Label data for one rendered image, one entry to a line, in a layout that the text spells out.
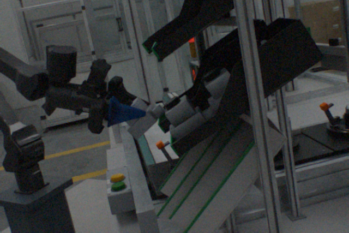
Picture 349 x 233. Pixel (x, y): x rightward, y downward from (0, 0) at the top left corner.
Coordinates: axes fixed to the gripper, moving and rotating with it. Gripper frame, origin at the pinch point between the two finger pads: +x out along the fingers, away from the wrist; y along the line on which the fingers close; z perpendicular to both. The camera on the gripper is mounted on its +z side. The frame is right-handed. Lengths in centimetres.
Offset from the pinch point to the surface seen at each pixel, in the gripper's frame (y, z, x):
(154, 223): 4.7, -32.0, 8.2
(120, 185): 19.9, -32.8, -3.7
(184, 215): -10.0, -17.3, 14.5
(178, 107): -14.4, 7.4, 10.2
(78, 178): 266, -199, -84
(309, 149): 29, -16, 47
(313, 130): 45, -17, 52
